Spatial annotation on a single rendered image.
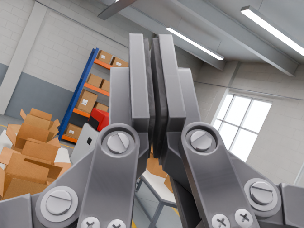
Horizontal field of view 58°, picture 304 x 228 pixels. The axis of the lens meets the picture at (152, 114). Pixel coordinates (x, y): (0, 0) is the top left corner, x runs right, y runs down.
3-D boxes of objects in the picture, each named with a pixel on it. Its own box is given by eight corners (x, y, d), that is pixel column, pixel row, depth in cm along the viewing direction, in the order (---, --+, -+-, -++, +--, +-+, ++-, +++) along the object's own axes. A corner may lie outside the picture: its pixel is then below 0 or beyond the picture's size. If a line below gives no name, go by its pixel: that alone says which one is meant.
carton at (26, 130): (-6, 155, 252) (10, 118, 251) (44, 168, 273) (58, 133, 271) (-12, 174, 213) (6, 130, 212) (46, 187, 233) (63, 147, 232)
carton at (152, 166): (138, 163, 458) (147, 143, 457) (160, 171, 473) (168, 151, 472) (145, 172, 421) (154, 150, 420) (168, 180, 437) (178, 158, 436)
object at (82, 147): (69, 158, 586) (91, 106, 581) (94, 164, 620) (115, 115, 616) (78, 173, 528) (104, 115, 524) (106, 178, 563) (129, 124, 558)
